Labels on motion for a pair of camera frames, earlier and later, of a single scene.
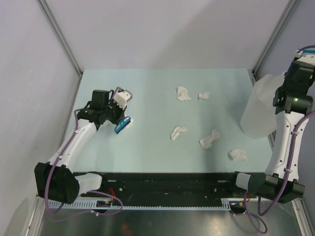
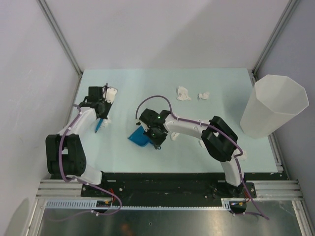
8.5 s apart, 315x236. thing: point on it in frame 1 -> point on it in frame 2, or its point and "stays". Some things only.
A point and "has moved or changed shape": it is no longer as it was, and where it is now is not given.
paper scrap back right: [205, 95] stays
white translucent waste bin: [259, 118] stays
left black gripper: [121, 112] -> [105, 115]
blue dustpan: [308, 50] -> [138, 136]
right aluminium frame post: [287, 12] stays
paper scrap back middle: [182, 94] stays
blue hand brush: [122, 124] has moved or changed shape
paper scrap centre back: [176, 132] stays
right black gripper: [308, 83] -> [157, 142]
